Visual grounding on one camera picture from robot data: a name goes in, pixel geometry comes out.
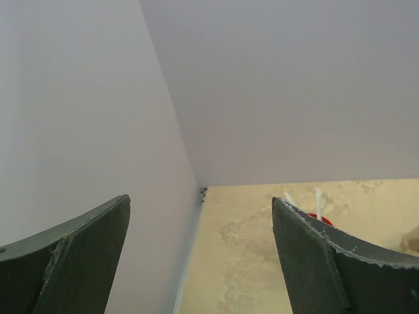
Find red straw holder cup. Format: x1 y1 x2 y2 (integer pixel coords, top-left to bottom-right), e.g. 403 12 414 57
308 213 334 227

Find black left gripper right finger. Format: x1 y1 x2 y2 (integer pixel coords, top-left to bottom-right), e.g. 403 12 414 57
272 198 418 314

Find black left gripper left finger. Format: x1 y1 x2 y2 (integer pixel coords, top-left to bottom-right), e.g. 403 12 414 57
1 194 130 314

